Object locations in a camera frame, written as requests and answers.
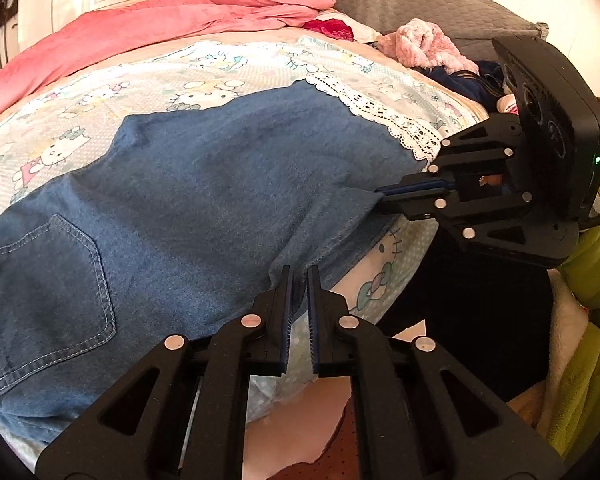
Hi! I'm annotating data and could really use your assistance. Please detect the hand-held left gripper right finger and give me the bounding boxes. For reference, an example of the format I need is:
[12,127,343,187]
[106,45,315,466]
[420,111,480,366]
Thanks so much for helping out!
[306,264,566,480]

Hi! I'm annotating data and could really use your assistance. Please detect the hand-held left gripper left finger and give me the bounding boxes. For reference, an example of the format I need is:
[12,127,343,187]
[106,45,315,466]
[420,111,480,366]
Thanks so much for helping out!
[35,264,296,480]

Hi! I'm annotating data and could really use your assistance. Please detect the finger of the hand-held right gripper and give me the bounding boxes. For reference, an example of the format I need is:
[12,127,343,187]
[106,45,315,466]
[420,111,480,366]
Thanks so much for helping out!
[376,189,572,267]
[379,112,526,193]

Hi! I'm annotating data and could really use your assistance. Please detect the blue denim pants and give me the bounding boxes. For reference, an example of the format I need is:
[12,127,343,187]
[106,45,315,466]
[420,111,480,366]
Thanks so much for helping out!
[0,71,448,446]

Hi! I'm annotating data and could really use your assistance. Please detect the person's right forearm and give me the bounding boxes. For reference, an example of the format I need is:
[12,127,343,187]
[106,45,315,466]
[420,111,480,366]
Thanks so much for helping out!
[550,180,600,461]

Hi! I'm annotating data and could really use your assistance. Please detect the peach bed sheet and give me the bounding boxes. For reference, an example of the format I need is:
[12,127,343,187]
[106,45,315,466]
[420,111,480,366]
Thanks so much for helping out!
[0,25,491,480]

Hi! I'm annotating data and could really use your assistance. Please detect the dark navy garment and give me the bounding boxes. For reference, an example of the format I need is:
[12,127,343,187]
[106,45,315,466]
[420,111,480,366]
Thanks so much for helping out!
[425,60,518,111]

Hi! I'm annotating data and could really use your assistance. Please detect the pink fluffy cloth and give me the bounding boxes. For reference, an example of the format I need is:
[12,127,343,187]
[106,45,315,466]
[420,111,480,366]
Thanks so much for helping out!
[377,18,481,73]

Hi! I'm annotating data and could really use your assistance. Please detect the red cloth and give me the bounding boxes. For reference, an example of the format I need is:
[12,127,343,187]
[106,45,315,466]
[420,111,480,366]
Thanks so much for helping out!
[302,17,356,42]

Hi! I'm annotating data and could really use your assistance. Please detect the pink duvet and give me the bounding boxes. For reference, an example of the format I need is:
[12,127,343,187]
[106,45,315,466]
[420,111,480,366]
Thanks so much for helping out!
[0,0,337,126]

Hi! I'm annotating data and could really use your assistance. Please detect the dark hanging object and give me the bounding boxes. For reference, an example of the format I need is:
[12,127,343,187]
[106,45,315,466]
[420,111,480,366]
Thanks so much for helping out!
[0,0,21,68]

